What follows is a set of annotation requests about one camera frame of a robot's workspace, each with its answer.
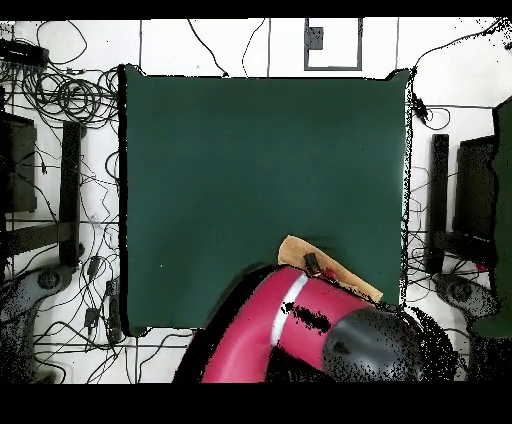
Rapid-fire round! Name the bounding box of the tan terry towel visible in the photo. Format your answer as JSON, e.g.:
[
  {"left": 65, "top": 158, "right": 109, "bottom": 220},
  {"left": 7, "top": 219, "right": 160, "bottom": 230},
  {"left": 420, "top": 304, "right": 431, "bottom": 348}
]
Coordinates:
[{"left": 277, "top": 234, "right": 384, "bottom": 306}]

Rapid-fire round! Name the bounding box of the gray black floor stand base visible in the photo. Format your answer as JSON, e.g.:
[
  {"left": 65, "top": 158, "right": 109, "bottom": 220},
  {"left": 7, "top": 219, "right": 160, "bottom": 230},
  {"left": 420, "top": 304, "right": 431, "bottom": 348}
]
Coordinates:
[
  {"left": 433, "top": 273, "right": 499, "bottom": 321},
  {"left": 0, "top": 265, "right": 77, "bottom": 321}
]

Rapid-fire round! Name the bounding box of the dark green table cloth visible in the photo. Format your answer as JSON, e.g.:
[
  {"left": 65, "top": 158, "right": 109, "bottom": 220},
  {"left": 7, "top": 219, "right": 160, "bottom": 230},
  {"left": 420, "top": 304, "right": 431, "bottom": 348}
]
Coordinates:
[{"left": 118, "top": 63, "right": 413, "bottom": 339}]

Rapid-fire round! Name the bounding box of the black box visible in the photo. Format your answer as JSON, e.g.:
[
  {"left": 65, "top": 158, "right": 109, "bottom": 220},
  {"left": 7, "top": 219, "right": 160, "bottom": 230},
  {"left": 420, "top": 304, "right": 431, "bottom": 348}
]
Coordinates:
[
  {"left": 0, "top": 113, "right": 38, "bottom": 215},
  {"left": 453, "top": 135, "right": 499, "bottom": 241}
]

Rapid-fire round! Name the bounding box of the dark green fabric sheet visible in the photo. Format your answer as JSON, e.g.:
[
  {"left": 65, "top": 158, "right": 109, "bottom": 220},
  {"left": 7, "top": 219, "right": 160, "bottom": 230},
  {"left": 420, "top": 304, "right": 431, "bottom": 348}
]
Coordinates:
[{"left": 471, "top": 95, "right": 512, "bottom": 339}]

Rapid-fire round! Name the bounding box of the gray square floor box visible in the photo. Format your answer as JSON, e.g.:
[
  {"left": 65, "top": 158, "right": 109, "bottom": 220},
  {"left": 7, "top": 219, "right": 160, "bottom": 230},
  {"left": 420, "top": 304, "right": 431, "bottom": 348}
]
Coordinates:
[{"left": 304, "top": 26, "right": 324, "bottom": 51}]

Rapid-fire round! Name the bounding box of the black power strip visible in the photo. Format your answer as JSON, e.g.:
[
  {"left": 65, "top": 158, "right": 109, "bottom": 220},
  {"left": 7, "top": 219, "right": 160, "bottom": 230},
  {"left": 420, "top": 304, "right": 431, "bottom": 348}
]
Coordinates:
[{"left": 0, "top": 38, "right": 50, "bottom": 67}]

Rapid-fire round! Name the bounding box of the black metal stand frame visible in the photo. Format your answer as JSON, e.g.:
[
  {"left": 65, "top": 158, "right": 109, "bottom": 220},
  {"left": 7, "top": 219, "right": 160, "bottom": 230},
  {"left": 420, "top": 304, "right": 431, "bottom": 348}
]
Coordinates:
[
  {"left": 3, "top": 120, "right": 86, "bottom": 268},
  {"left": 424, "top": 133, "right": 499, "bottom": 275}
]

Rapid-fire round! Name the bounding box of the black plug with cable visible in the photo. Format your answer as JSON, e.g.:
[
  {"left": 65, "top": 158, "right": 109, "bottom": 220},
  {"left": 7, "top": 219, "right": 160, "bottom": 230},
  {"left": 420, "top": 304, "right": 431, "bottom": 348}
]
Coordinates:
[{"left": 410, "top": 93, "right": 452, "bottom": 131}]

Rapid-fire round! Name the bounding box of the gray floor hatch frame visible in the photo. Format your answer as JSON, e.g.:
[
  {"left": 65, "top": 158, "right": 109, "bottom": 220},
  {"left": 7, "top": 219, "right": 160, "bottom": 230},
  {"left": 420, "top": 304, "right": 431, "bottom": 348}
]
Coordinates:
[{"left": 302, "top": 17, "right": 364, "bottom": 72}]

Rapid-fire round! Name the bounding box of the thin black floor cable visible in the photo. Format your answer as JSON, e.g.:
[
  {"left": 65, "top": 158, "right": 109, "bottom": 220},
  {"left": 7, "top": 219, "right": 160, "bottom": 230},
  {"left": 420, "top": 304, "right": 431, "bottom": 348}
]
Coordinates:
[
  {"left": 186, "top": 18, "right": 230, "bottom": 77},
  {"left": 240, "top": 17, "right": 267, "bottom": 77}
]

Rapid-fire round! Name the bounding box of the coil of black cables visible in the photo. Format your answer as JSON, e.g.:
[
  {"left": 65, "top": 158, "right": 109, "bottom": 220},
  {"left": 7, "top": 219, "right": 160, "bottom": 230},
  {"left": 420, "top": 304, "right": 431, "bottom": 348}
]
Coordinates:
[{"left": 21, "top": 67, "right": 120, "bottom": 129}]

